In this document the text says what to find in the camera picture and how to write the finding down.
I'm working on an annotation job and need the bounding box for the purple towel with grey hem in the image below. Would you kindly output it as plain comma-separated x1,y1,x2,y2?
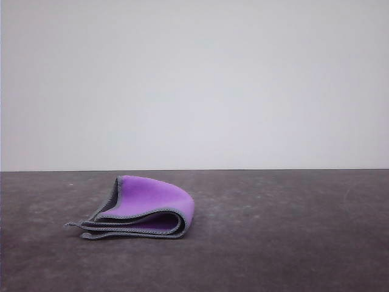
63,175,195,241

